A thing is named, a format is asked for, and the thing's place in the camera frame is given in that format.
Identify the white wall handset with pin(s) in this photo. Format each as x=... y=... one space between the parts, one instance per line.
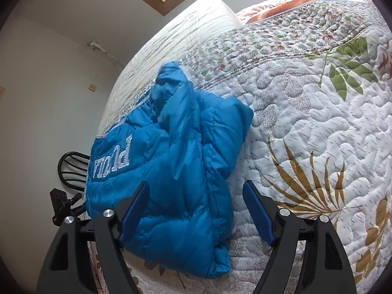
x=96 y=45

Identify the black metal chair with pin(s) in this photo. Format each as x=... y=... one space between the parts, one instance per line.
x=72 y=165

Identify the yellow wall socket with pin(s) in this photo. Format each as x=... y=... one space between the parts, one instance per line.
x=91 y=87

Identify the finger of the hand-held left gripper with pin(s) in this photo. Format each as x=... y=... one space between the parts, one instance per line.
x=73 y=200

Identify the blue puffer jacket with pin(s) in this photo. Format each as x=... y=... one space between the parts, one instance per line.
x=171 y=196

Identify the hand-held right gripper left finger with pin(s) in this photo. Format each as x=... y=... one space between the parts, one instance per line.
x=133 y=217

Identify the floral quilted bed cover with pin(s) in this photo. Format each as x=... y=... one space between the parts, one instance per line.
x=306 y=113

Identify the white quilted bedspread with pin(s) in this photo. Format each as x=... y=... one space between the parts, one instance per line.
x=171 y=43

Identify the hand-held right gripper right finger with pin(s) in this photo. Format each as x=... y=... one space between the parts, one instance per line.
x=260 y=217

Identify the orange cloth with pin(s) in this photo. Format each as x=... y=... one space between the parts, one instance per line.
x=275 y=10

